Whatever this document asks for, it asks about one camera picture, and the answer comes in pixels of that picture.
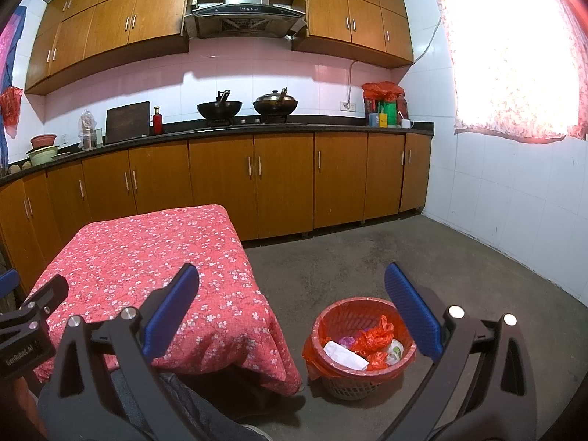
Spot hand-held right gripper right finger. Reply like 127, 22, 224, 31
385, 262, 538, 441

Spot black kitchen countertop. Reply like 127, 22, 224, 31
0, 117, 435, 185

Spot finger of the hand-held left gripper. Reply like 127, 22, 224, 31
0, 274, 70, 332
0, 269, 20, 302

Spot white wall cable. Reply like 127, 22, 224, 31
410, 13, 445, 64

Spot red plastic basket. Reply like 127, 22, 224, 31
302, 297, 418, 401

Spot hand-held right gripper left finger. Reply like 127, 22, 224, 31
48, 263, 200, 441

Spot black open wok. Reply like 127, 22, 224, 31
196, 89, 243, 125

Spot orange bag over condiments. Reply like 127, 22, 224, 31
361, 81, 405, 104

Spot clear bag with jars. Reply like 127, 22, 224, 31
78, 109, 100, 150

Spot person's left hand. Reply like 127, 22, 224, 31
14, 376, 41, 430

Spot orange plastic bag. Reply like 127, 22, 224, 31
366, 351, 391, 372
0, 86, 24, 138
351, 315, 395, 357

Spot orange basket liner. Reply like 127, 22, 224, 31
302, 317, 332, 380

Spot pink floral window curtain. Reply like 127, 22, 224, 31
433, 0, 588, 141

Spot steel range hood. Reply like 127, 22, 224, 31
183, 0, 308, 40

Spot white socket cable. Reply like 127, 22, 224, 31
347, 59, 365, 102

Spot green printed plastic bag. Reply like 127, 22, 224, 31
387, 338, 405, 367

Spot pink door curtain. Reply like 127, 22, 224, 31
0, 6, 29, 176

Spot wooden base cabinets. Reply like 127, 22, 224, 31
0, 129, 433, 288

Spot red floral tablecloth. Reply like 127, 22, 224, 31
23, 203, 305, 398

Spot white plastic bag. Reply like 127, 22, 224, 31
323, 340, 369, 371

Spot wooden wall cabinet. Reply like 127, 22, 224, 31
291, 0, 415, 69
24, 0, 194, 96

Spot hanging orange plastic bag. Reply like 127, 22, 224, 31
0, 86, 24, 138

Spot wok with lid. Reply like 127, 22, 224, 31
252, 87, 299, 123

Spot dark cutting board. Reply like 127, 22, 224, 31
104, 100, 152, 144

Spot black gas stove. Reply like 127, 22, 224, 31
194, 117, 308, 130

